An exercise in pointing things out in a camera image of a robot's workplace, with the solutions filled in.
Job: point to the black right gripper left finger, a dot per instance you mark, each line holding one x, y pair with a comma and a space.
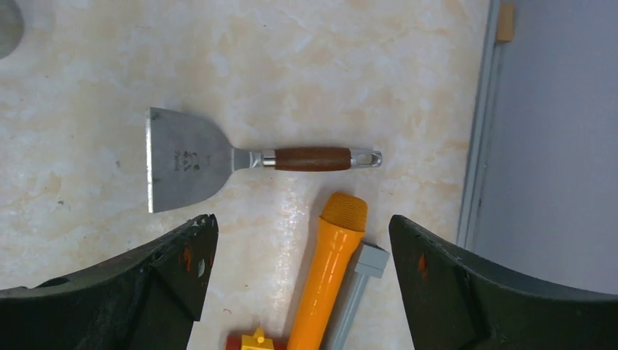
146, 298

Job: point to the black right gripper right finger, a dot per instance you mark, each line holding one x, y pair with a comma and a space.
456, 299

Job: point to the grey toy bar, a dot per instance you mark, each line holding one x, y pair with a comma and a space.
368, 261

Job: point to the yellow red toy block car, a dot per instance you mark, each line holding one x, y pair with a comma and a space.
258, 340

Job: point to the orange toy microphone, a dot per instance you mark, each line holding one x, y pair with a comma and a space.
341, 227

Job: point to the small wooden corner stopper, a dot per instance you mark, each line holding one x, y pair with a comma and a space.
505, 31

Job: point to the steel scraper wooden handle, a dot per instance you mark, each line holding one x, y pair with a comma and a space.
189, 159

